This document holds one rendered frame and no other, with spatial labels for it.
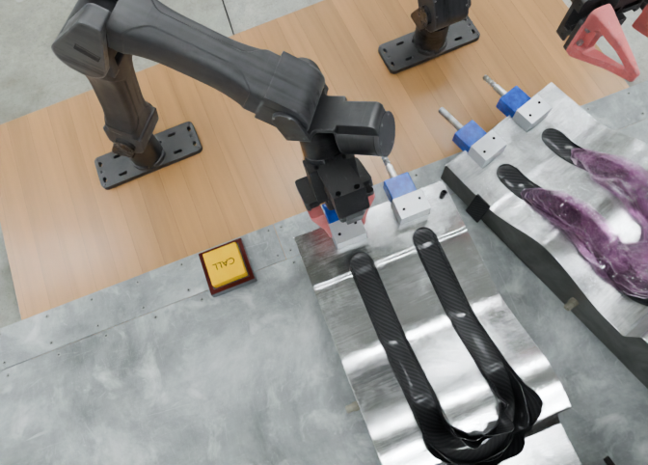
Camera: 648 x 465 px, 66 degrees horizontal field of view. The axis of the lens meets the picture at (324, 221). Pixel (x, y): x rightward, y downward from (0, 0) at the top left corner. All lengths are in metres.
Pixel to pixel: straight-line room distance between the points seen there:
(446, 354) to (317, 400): 0.23
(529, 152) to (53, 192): 0.88
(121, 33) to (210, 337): 0.50
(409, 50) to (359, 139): 0.48
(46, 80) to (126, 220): 1.44
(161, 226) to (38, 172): 0.28
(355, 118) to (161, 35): 0.23
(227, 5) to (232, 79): 1.73
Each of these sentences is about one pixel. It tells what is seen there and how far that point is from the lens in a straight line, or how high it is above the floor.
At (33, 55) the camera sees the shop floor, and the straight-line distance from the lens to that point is 2.48.
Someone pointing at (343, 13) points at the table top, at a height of 0.80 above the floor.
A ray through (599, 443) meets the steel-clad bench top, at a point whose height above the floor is 0.80.
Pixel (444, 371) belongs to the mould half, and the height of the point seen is 0.91.
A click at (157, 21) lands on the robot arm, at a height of 1.22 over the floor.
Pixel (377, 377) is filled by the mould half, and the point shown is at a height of 0.90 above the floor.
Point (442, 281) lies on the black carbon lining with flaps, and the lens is 0.80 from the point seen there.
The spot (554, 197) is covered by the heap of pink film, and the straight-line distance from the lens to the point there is 0.87.
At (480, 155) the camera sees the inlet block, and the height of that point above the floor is 0.88.
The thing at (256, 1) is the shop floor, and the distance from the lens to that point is 2.30.
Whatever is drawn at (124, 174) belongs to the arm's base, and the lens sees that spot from 1.03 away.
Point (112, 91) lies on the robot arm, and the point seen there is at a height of 1.08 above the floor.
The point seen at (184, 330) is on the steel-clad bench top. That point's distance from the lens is 0.90.
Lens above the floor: 1.65
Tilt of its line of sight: 70 degrees down
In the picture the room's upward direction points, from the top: 9 degrees counter-clockwise
